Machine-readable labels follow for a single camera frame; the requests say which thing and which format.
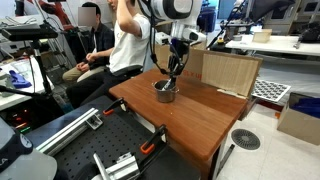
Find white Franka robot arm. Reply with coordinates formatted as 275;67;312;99
138;0;206;84

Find near orange black clamp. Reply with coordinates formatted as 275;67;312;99
140;124;167;155

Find aluminium extrusion rail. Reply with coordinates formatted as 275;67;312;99
36;108;103;156
91;152;140;180

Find cardboard box on floor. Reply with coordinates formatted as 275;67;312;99
277;92;320;145

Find white side table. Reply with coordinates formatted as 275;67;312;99
226;35;320;57

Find brown cardboard box panel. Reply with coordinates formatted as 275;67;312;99
154;44;264;100

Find black camera on tripod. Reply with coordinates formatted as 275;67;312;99
0;23;59;101

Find silver metal cup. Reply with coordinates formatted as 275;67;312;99
153;79;179;103

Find round floor drain grate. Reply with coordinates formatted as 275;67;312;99
231;129;260;150

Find person in dark jacket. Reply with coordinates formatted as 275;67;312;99
62;2;115;83

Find far aluminium extrusion rail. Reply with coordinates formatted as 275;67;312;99
36;108;103;156

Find white perforated tray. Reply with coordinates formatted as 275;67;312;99
251;79;291;102

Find near aluminium extrusion rail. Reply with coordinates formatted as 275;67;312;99
91;152;140;180

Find person in white shirt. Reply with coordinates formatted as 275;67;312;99
66;0;151;108

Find orange black clamp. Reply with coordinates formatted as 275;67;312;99
102;97;127;116
140;124;167;155

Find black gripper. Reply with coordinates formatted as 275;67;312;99
168;38;189;84

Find black white Expo marker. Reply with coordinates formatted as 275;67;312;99
162;78;172;90

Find far orange black clamp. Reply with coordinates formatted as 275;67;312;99
102;97;127;116

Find black perforated breadboard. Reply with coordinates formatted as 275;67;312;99
24;95;201;180

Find small wooden box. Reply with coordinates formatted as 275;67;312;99
253;29;272;43

